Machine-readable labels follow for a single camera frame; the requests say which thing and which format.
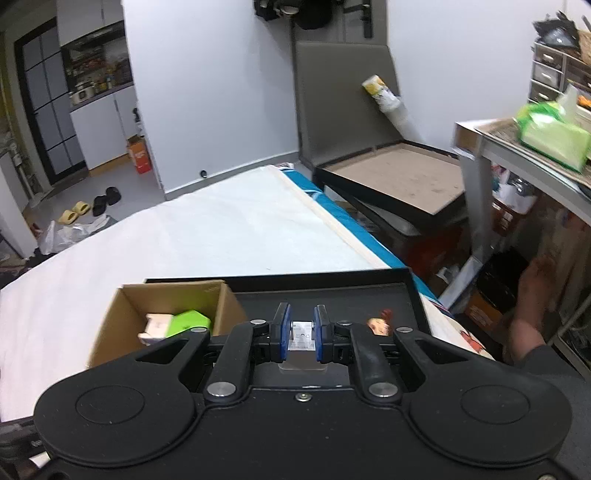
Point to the dark framed glass door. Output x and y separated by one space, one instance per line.
46 115

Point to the grey drawer organizer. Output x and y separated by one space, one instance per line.
549 69

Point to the black shallow tray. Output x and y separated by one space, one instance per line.
360 300

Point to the yellow slipper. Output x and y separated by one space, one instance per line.
81 207
68 218

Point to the black hanging bag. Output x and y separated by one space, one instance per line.
300 11

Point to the white kitchen cabinet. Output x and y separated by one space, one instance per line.
106 129

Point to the grey desk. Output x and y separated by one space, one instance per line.
475 194

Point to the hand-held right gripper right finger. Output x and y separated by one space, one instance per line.
318 332

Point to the white plastic bag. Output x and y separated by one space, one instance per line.
64 235

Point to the white canister with yellow label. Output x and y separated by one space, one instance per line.
388 104

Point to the grey padded board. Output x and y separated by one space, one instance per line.
337 101

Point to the green tissue pack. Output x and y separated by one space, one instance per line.
554 136

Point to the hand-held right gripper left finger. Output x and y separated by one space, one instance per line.
286 332

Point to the black slipper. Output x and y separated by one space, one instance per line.
99 206
113 194

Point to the brown-haired doll figure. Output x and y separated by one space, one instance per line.
379 324

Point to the black box with brown bottom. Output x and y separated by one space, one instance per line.
392 175

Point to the orange cardboard box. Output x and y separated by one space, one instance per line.
141 157

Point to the person's grey shorts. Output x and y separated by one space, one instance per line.
568 406

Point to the beige small toy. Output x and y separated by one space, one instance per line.
154 328

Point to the green toy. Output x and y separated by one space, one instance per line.
189 323

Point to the brown cardboard box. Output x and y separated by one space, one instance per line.
117 323

